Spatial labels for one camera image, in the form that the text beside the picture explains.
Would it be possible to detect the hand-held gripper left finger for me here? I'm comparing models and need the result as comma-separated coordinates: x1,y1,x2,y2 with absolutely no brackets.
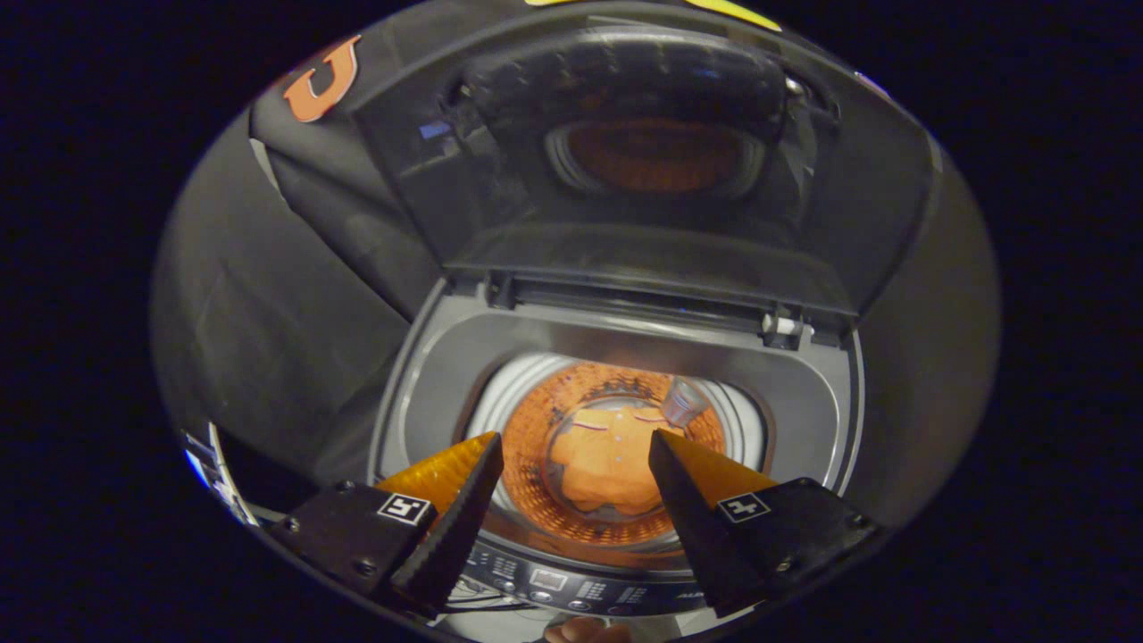
268,432,505,617

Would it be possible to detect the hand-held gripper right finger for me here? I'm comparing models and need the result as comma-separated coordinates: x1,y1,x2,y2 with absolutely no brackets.
648,430,880,617

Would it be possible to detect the orange polo shirt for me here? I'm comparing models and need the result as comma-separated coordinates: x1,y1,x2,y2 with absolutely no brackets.
549,406,688,517

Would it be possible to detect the grey washing machine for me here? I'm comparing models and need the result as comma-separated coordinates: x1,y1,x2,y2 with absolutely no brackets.
368,275,867,619

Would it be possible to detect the dark washing machine lid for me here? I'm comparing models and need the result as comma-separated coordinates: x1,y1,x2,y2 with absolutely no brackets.
353,25,939,345

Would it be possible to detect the black backdrop cloth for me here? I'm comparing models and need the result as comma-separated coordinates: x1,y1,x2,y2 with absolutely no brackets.
152,0,1001,528

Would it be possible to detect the thin black cable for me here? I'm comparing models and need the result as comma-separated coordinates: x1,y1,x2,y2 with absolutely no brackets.
442,579,537,614

